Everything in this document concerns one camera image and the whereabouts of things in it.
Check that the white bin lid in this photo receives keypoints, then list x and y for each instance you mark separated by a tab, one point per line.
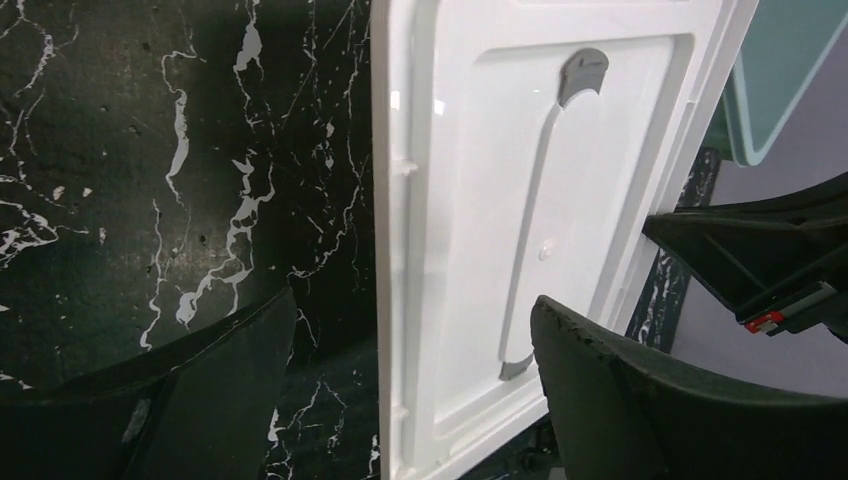
518	147

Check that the teal plastic bin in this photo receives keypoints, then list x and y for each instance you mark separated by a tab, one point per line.
785	45

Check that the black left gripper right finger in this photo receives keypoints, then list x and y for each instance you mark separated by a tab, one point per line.
622	410

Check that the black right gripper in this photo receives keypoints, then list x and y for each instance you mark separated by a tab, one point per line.
779	264

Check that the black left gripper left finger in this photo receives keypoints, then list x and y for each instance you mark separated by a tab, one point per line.
198	407

